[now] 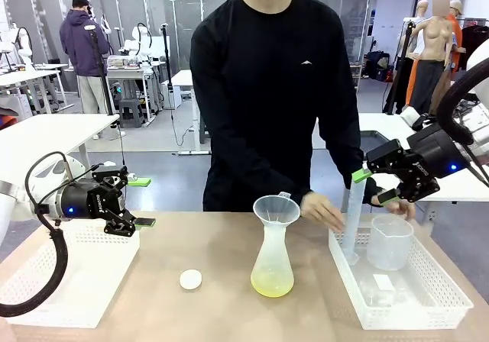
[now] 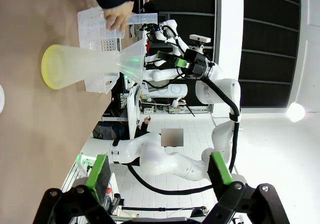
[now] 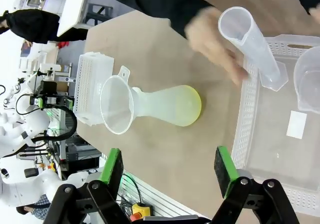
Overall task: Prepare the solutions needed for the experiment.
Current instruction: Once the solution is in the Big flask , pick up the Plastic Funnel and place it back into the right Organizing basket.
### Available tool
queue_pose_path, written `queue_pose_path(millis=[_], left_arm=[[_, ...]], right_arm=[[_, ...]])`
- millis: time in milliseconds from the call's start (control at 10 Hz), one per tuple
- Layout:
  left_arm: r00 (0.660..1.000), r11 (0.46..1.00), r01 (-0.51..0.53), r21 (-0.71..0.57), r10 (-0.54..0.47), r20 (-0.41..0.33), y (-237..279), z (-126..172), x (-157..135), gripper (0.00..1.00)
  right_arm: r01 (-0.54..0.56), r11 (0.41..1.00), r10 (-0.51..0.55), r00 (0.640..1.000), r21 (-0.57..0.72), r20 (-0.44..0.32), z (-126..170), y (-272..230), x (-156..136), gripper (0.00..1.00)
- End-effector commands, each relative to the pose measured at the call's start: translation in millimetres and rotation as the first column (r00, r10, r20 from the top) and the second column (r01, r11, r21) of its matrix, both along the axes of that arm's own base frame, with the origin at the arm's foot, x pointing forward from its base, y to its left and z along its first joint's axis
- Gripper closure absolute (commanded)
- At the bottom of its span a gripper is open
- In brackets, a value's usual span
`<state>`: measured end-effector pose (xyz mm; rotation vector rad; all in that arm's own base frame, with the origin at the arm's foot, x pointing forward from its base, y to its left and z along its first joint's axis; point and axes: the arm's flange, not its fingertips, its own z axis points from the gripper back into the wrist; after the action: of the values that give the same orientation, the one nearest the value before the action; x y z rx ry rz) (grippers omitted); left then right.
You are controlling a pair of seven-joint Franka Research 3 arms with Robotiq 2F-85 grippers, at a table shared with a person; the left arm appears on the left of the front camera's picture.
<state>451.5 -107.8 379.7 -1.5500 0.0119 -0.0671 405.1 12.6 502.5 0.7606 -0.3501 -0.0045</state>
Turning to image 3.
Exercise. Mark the white rectangular label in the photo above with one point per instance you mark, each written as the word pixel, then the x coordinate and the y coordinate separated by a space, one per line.
pixel 296 125

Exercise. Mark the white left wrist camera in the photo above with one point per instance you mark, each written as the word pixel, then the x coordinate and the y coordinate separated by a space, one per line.
pixel 50 67

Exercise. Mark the white perforated plastic basket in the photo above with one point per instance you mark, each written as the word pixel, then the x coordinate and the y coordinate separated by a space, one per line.
pixel 90 79
pixel 270 159

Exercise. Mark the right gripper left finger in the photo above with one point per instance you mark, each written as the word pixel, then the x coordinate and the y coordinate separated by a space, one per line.
pixel 112 166

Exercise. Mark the person in checked shirt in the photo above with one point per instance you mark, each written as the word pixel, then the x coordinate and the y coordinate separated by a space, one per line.
pixel 40 204

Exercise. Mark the person's right hand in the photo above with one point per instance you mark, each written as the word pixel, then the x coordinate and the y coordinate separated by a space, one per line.
pixel 207 34

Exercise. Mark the yellow emergency stop box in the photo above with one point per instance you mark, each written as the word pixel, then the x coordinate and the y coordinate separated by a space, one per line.
pixel 140 209

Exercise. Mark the clear plastic funnel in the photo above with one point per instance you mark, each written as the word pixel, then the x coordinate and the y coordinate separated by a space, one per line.
pixel 115 104

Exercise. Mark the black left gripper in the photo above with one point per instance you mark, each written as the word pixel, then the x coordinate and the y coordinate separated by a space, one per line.
pixel 48 87

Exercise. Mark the clear plastic beaker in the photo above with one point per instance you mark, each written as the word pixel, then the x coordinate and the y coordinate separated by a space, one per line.
pixel 310 84

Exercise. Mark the translucent plastic conical flask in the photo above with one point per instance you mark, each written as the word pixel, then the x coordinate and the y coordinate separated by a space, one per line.
pixel 175 106

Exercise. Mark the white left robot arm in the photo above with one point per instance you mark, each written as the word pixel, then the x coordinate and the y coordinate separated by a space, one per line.
pixel 32 124

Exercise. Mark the clear plastic graduated cylinder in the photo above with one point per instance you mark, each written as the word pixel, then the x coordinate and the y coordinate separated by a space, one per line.
pixel 255 49

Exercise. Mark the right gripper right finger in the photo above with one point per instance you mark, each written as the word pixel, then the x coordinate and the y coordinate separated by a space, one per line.
pixel 225 169

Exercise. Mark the person's right forearm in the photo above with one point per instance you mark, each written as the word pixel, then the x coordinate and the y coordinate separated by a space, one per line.
pixel 170 6

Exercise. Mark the white side table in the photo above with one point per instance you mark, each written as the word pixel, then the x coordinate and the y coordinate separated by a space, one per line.
pixel 72 9

